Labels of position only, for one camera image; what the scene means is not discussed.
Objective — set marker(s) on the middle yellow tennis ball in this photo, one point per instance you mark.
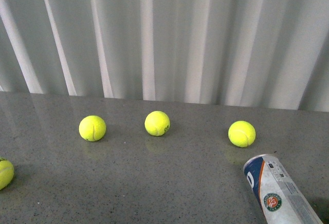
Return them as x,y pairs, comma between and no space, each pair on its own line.
157,123

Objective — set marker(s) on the crushed tennis ball can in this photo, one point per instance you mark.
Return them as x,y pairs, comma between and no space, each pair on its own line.
278,196

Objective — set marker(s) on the far left tennis ball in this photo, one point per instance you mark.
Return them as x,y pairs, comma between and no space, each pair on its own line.
6,172

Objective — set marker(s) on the right yellow tennis ball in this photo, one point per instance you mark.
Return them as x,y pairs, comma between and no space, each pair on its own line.
241,134

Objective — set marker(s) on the left yellow tennis ball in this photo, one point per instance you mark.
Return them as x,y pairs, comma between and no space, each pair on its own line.
92,128

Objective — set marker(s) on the yellow tennis ball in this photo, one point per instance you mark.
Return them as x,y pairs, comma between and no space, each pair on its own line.
157,123
241,134
92,128

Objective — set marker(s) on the white pleated curtain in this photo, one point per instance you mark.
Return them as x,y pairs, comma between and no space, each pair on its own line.
255,53

